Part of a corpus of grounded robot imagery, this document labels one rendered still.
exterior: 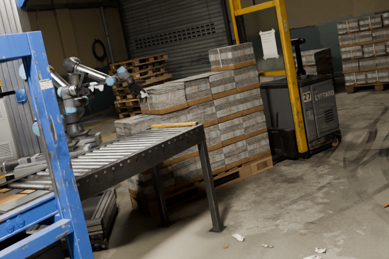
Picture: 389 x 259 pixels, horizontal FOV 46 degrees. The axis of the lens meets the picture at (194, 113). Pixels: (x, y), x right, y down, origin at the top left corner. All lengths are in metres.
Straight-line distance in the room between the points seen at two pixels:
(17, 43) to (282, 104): 3.50
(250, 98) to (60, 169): 2.78
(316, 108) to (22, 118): 2.91
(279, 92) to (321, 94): 0.43
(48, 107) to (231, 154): 2.64
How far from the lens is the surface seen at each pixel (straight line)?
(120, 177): 2.69
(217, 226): 3.50
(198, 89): 4.23
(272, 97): 5.17
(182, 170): 4.18
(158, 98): 3.99
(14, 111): 3.83
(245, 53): 4.59
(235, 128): 4.49
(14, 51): 2.07
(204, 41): 11.76
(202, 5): 11.70
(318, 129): 5.06
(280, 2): 4.70
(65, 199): 2.20
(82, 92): 3.22
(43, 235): 2.14
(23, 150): 3.86
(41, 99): 2.13
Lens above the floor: 1.36
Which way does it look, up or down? 8 degrees down
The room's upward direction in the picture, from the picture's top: 11 degrees counter-clockwise
